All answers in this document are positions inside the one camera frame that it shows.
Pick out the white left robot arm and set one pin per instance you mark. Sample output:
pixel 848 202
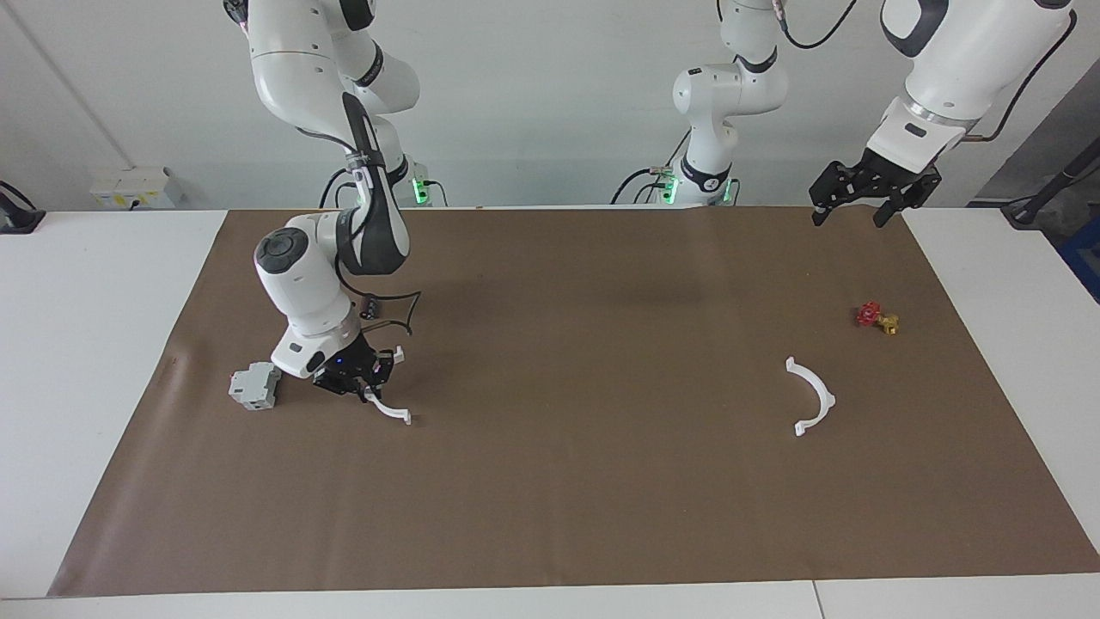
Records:
pixel 730 94

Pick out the black stand pole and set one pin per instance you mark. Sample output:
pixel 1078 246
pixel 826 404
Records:
pixel 1044 189

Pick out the white wall socket box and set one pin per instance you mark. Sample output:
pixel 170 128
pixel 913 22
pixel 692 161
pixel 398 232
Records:
pixel 133 187

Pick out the white half pipe clamp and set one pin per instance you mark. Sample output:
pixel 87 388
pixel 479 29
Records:
pixel 391 411
pixel 825 394

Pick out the white circuit breaker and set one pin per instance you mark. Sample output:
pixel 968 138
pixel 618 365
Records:
pixel 253 387

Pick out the brown paper table mat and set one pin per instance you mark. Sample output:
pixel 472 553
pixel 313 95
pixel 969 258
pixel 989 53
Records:
pixel 601 481

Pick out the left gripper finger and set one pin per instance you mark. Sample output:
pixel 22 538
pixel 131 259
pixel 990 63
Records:
pixel 885 213
pixel 819 215

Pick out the black cylindrical capacitor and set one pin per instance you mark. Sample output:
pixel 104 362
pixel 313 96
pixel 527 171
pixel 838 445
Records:
pixel 371 307

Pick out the blue crate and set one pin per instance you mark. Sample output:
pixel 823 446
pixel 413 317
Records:
pixel 1084 258

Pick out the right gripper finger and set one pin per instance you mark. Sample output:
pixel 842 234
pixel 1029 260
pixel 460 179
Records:
pixel 387 367
pixel 368 391

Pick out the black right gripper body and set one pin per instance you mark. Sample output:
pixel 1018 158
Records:
pixel 344 365

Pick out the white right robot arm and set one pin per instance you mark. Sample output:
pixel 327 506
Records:
pixel 301 284

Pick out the black table clamp mount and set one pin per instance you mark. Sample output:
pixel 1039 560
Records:
pixel 13 215

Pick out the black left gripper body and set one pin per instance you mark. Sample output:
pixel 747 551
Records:
pixel 876 176

